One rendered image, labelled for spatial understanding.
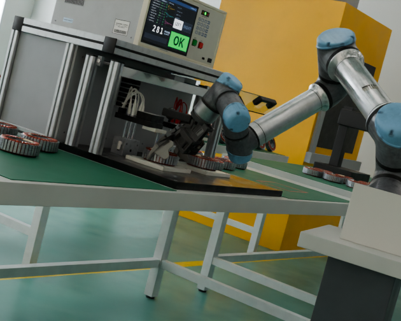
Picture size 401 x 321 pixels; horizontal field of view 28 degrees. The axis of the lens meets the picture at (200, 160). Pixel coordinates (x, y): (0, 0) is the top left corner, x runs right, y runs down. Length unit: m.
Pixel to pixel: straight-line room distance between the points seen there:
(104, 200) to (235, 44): 4.69
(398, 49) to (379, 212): 5.88
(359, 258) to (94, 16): 1.18
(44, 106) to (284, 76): 3.90
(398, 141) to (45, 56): 1.12
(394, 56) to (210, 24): 5.25
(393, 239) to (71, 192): 0.83
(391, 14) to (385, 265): 6.14
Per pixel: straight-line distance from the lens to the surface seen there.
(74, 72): 2.49
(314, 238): 2.04
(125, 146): 2.54
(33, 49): 2.61
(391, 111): 2.16
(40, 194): 1.76
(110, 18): 2.59
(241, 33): 6.52
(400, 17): 7.99
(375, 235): 2.11
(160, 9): 2.55
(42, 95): 2.55
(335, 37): 2.44
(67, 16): 2.71
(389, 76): 7.91
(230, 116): 2.25
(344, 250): 2.03
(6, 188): 1.68
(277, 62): 6.31
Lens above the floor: 1.02
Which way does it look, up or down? 5 degrees down
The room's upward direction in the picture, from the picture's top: 15 degrees clockwise
